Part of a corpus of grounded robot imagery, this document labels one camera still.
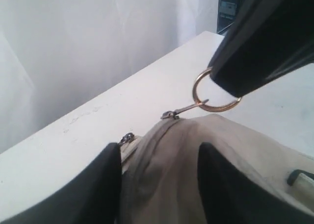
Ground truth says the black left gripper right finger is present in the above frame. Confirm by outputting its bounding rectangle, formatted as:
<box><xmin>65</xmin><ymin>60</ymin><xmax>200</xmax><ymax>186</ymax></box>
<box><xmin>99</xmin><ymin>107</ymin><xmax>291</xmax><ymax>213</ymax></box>
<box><xmin>198</xmin><ymin>143</ymin><xmax>314</xmax><ymax>224</ymax></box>

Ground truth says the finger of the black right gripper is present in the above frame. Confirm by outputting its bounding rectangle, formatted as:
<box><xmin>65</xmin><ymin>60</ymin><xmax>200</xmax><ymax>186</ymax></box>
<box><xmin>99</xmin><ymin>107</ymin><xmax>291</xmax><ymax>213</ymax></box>
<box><xmin>209</xmin><ymin>0</ymin><xmax>314</xmax><ymax>97</ymax></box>

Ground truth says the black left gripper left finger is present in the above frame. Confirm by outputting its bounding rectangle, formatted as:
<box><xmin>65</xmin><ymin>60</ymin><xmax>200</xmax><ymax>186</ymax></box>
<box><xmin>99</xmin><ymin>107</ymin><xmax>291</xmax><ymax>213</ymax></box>
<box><xmin>13</xmin><ymin>143</ymin><xmax>122</xmax><ymax>224</ymax></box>

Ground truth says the cream fabric duffel bag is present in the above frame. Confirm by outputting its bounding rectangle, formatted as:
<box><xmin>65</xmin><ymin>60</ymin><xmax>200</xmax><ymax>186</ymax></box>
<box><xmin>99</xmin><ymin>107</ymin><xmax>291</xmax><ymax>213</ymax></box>
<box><xmin>117</xmin><ymin>110</ymin><xmax>314</xmax><ymax>224</ymax></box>

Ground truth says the metal key ring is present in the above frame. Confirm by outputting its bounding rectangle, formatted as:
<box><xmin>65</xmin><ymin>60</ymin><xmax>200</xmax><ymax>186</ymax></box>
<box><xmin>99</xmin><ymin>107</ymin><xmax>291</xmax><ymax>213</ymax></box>
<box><xmin>192</xmin><ymin>67</ymin><xmax>242</xmax><ymax>112</ymax></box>

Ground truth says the dark shelving behind curtain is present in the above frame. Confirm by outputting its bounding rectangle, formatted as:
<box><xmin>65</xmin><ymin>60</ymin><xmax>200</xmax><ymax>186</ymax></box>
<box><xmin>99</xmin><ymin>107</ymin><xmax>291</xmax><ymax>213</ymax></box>
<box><xmin>217</xmin><ymin>0</ymin><xmax>240</xmax><ymax>33</ymax></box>

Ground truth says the white backdrop curtain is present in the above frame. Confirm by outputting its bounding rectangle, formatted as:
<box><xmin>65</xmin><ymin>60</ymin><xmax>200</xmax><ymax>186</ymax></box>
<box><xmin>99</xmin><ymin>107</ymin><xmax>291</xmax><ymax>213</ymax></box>
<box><xmin>0</xmin><ymin>0</ymin><xmax>218</xmax><ymax>151</ymax></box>

